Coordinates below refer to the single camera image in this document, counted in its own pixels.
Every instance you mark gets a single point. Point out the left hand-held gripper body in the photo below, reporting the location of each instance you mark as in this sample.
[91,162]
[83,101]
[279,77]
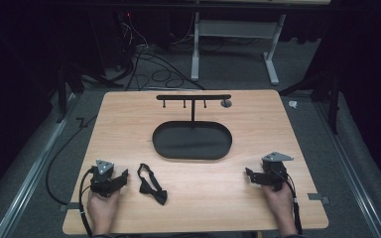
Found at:
[101,175]

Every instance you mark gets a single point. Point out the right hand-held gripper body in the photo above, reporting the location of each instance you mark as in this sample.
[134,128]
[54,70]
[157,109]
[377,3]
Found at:
[274,172]

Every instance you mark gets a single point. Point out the black bow tie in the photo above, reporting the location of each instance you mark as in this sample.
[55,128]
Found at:
[151,186]

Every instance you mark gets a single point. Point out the black hanger stand with tray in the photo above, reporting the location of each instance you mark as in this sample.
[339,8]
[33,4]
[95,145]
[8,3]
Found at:
[191,140]

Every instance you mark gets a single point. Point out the person's left hand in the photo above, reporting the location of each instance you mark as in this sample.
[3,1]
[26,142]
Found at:
[101,207]

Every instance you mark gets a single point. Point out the person's right hand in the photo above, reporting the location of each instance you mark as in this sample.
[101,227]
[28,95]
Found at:
[280,205]

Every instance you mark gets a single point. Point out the grey tape strip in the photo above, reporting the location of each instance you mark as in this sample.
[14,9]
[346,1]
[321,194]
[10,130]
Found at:
[318,198]
[68,207]

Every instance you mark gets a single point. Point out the small white floor scrap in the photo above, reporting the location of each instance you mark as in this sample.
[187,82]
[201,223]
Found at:
[292,104]

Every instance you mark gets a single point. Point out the grey table grommet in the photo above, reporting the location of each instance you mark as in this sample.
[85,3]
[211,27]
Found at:
[226,103]

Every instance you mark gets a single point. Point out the black stand leg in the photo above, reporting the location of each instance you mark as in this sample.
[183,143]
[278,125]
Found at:
[333,102]
[62,95]

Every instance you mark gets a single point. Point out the metal floor rail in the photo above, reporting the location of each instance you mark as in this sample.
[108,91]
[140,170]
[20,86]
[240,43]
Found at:
[350,165]
[29,178]

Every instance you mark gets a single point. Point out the white metal desk frame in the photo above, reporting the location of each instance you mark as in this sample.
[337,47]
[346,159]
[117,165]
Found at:
[198,43]

